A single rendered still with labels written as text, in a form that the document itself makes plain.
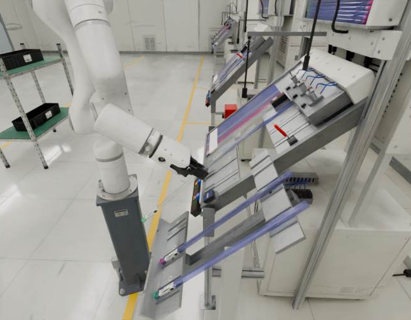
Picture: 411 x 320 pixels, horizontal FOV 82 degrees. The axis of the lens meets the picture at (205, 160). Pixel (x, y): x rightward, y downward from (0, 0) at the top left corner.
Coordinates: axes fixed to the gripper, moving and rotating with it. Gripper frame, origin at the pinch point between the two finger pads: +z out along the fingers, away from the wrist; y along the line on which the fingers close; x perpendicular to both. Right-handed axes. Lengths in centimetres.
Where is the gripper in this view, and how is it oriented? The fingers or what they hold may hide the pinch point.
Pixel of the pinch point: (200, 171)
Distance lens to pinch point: 72.0
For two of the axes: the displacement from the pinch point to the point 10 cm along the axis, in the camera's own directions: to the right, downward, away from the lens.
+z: 8.3, 4.8, 3.0
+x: -5.6, 7.0, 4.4
